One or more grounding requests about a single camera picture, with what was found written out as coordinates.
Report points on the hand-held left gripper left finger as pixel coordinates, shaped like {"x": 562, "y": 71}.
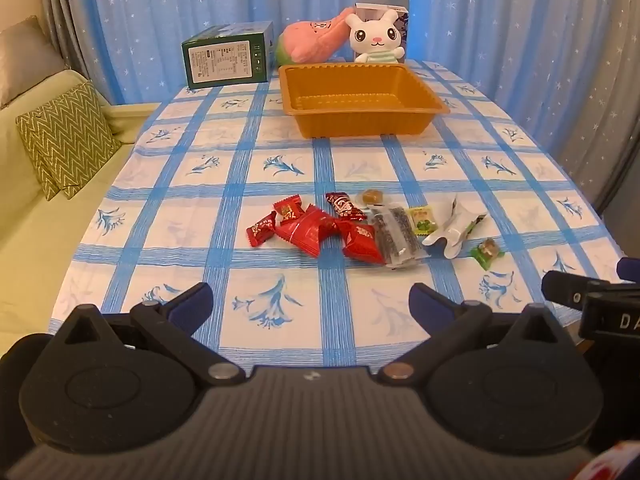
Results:
{"x": 192, "y": 305}

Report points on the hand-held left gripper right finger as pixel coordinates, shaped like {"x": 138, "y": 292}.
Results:
{"x": 427, "y": 305}

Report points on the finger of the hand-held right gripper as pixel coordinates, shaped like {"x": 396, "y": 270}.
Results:
{"x": 631, "y": 269}
{"x": 565, "y": 290}

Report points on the clear packet of dark seeds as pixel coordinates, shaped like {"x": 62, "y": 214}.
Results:
{"x": 397, "y": 235}

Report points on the white snack packet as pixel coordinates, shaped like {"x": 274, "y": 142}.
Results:
{"x": 452, "y": 232}

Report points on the green candy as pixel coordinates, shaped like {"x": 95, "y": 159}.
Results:
{"x": 486, "y": 252}

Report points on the yellow-green candy packet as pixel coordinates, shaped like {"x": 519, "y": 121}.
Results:
{"x": 423, "y": 220}

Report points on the red pillow snack packet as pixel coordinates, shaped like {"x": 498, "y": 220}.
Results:
{"x": 362, "y": 242}

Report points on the small red candy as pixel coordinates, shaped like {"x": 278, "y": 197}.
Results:
{"x": 261, "y": 230}

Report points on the brown candy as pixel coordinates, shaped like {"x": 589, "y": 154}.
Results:
{"x": 371, "y": 196}

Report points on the dark red candy wrapper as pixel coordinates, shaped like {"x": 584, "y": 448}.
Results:
{"x": 345, "y": 206}

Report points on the large red snack packet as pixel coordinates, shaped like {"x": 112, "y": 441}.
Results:
{"x": 305, "y": 232}

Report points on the red candy with yellow label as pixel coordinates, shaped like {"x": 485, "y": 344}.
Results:
{"x": 287, "y": 210}

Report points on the orange plastic tray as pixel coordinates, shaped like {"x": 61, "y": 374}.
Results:
{"x": 360, "y": 95}

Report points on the blue checked floral tablecloth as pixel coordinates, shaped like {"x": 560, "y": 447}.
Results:
{"x": 175, "y": 220}

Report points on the red patterned clothing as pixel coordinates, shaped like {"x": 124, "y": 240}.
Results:
{"x": 615, "y": 467}

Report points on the light green sofa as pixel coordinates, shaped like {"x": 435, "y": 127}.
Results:
{"x": 35, "y": 260}

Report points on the green zigzag cushion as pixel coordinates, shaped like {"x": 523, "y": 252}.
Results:
{"x": 47, "y": 187}
{"x": 70, "y": 130}

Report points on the green cardboard box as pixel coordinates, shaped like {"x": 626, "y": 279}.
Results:
{"x": 225, "y": 60}

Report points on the white bunny plush toy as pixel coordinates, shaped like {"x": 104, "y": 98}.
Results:
{"x": 375, "y": 35}

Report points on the white and grey carton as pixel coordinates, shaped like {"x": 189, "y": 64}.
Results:
{"x": 402, "y": 22}

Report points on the pink star plush toy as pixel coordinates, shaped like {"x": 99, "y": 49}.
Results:
{"x": 310, "y": 40}

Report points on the grey cushion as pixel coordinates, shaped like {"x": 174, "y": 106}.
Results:
{"x": 25, "y": 55}

